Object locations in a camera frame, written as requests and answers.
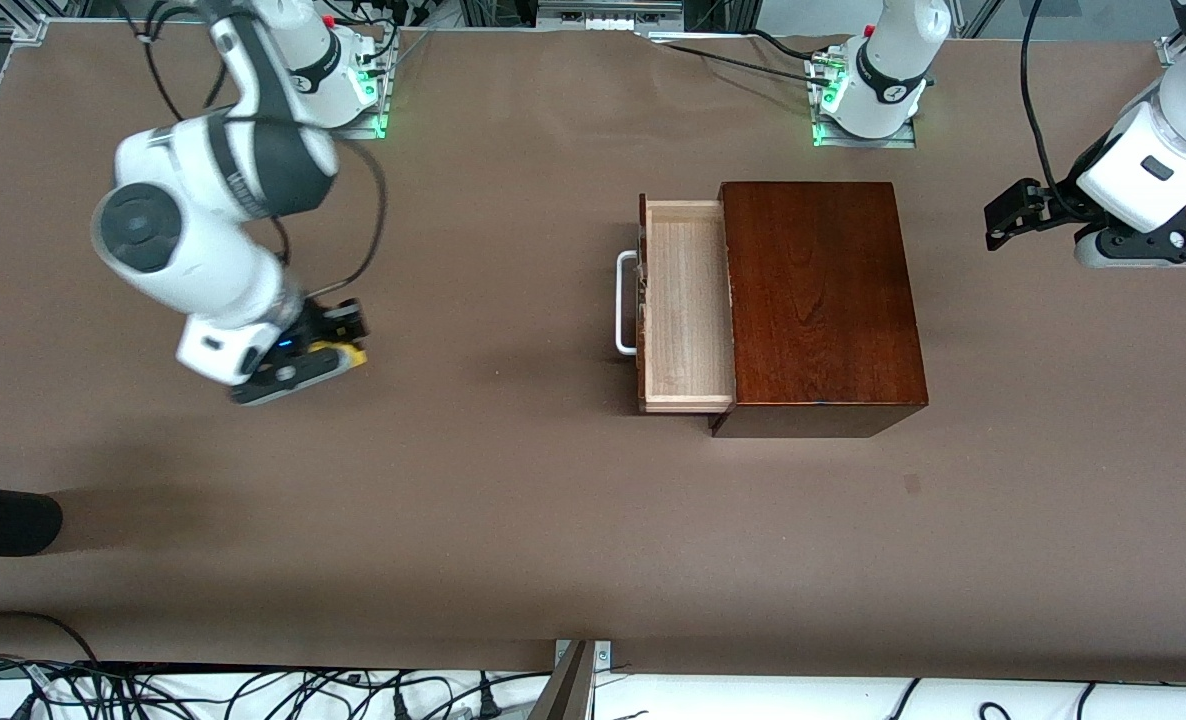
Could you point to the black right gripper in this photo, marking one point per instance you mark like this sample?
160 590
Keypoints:
321 325

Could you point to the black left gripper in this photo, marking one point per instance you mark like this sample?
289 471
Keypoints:
1061 203

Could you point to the yellow wooden block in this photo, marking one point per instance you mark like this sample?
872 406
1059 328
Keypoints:
353 352

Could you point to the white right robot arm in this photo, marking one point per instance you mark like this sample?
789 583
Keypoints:
193 250

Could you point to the metal base plate right arm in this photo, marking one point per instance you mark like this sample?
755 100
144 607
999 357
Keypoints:
353 130

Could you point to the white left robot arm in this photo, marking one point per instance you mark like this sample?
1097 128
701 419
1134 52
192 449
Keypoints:
1143 170

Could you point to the metal base plate left arm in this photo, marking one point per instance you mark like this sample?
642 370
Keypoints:
863 142

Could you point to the dark wooden drawer cabinet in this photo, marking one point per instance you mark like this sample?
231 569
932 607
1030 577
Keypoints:
823 300

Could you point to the silver device with ports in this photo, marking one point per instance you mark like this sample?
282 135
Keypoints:
608 20

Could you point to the black cylindrical object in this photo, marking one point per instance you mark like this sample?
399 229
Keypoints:
3 520

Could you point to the aluminium frame rail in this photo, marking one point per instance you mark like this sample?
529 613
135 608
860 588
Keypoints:
1166 50

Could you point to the grey metal bracket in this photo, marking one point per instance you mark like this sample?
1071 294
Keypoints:
568 690

